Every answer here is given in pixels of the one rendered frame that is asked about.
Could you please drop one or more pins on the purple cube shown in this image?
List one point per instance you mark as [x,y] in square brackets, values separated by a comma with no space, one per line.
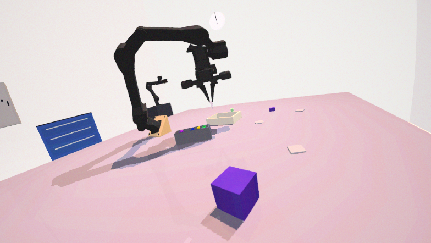
[236,191]

